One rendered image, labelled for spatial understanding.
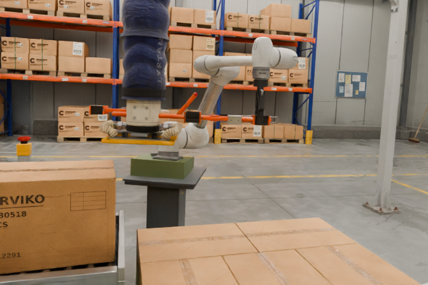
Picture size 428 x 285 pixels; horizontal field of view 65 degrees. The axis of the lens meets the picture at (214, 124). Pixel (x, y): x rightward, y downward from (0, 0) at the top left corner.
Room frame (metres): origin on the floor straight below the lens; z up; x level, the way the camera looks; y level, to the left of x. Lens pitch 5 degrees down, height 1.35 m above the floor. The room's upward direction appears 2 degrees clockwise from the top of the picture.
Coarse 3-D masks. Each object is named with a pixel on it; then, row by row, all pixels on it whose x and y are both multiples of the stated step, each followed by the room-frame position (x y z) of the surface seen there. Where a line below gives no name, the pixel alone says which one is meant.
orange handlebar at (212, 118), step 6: (108, 108) 1.95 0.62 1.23; (114, 114) 1.67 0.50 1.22; (120, 114) 1.67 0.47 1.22; (126, 114) 1.67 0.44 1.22; (162, 114) 1.69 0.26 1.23; (168, 114) 1.70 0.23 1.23; (174, 114) 1.73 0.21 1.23; (210, 120) 1.69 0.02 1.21; (216, 120) 1.70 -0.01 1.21; (222, 120) 1.70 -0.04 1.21; (246, 120) 1.70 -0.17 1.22; (252, 120) 1.71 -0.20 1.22; (270, 120) 1.72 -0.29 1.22
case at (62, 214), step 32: (96, 160) 1.84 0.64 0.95; (0, 192) 1.35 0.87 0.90; (32, 192) 1.39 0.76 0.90; (64, 192) 1.43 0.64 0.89; (96, 192) 1.47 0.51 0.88; (0, 224) 1.35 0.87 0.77; (32, 224) 1.39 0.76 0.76; (64, 224) 1.43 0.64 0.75; (96, 224) 1.47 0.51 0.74; (0, 256) 1.35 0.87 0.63; (32, 256) 1.39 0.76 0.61; (64, 256) 1.43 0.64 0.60; (96, 256) 1.47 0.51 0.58
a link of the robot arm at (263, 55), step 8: (256, 40) 1.72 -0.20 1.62; (264, 40) 1.70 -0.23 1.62; (256, 48) 1.71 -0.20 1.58; (264, 48) 1.69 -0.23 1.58; (272, 48) 1.71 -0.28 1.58; (256, 56) 1.70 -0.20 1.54; (264, 56) 1.69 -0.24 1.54; (272, 56) 1.71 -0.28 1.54; (256, 64) 1.71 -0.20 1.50; (264, 64) 1.70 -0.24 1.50; (272, 64) 1.73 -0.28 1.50
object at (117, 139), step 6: (126, 132) 1.60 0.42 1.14; (108, 138) 1.57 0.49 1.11; (114, 138) 1.57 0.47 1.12; (120, 138) 1.57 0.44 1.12; (126, 138) 1.58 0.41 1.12; (132, 138) 1.59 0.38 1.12; (138, 138) 1.60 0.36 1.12; (144, 138) 1.60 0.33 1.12; (150, 138) 1.61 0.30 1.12; (156, 138) 1.61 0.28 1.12; (162, 138) 1.63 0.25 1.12; (150, 144) 1.57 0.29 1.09; (156, 144) 1.57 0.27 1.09; (162, 144) 1.57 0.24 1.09; (168, 144) 1.57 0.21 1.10
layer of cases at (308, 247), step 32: (224, 224) 2.01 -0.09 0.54; (256, 224) 2.03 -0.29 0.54; (288, 224) 2.05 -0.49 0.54; (320, 224) 2.07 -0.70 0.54; (160, 256) 1.57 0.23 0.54; (192, 256) 1.58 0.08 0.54; (224, 256) 1.59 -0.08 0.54; (256, 256) 1.61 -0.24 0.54; (288, 256) 1.62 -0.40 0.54; (320, 256) 1.64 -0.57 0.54; (352, 256) 1.65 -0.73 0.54
